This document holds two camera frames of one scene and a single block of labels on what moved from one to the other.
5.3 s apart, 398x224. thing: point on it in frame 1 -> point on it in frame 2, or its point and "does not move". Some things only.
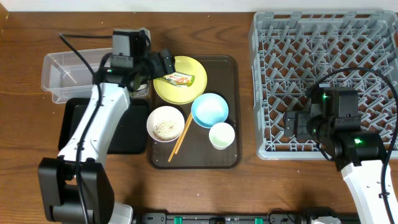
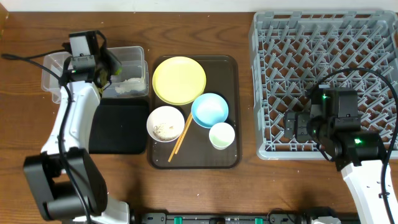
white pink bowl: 165,124 does not move
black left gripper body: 166,62 -> 109,62
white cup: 221,135 does not move
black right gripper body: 308,127 does not move
